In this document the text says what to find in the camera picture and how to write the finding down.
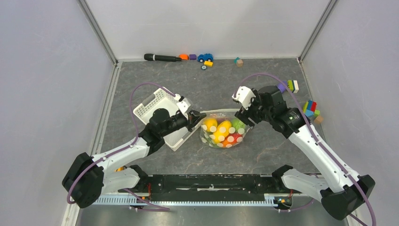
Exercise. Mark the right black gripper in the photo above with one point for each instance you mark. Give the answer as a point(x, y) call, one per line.
point(243, 114)

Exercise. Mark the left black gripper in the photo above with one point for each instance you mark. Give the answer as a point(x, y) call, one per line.
point(193, 117)

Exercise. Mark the yellow toy lemon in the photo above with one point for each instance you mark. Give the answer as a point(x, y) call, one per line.
point(209, 125)

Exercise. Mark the clear zip top bag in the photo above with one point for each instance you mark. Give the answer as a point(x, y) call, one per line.
point(220, 115)

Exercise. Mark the yellow toy mango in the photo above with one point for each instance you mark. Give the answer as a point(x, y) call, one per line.
point(222, 132)

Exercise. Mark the green toy pepper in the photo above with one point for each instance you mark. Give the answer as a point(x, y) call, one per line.
point(237, 124)

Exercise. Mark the orange toy pumpkin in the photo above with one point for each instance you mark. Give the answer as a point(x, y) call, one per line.
point(225, 144)

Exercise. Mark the red orange toy chili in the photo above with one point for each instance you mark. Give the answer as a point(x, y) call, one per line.
point(234, 138)

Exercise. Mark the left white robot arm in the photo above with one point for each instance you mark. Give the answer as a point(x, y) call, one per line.
point(91, 176)

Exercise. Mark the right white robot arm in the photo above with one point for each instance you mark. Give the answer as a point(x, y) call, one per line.
point(341, 190)

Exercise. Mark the purple toy eggplant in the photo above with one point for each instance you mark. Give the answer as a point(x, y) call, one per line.
point(282, 86)

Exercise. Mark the green white brick stack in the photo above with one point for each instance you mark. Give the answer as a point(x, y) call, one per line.
point(293, 86)

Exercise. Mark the white perforated plastic basket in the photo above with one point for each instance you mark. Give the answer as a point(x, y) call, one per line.
point(162, 99)

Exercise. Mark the multicolour brick stack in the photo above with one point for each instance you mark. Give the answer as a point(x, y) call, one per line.
point(310, 109)

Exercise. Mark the small wooden cube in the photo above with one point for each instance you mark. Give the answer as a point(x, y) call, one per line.
point(318, 120)

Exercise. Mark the teal and wood cubes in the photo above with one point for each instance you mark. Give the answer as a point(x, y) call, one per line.
point(239, 62)

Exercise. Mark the yellow toy brick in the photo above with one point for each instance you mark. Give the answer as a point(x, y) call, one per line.
point(208, 63)

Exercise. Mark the orange toy piece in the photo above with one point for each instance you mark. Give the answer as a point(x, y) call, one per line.
point(184, 56)

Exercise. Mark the blue toy car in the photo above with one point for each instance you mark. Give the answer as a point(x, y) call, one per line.
point(205, 57)

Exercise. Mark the black microphone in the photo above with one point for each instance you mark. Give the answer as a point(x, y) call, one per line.
point(154, 57)

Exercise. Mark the orange yellow clamp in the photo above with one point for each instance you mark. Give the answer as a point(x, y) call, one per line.
point(119, 169)

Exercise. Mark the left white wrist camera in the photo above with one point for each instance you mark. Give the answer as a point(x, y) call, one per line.
point(184, 105)

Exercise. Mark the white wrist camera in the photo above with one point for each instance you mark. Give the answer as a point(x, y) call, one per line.
point(244, 96)
point(184, 105)

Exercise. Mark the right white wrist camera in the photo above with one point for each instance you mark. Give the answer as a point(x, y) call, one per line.
point(244, 96)

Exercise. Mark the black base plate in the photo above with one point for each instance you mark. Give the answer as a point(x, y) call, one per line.
point(209, 187)

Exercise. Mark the white cable duct rail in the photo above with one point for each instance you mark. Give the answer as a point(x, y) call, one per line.
point(128, 199)

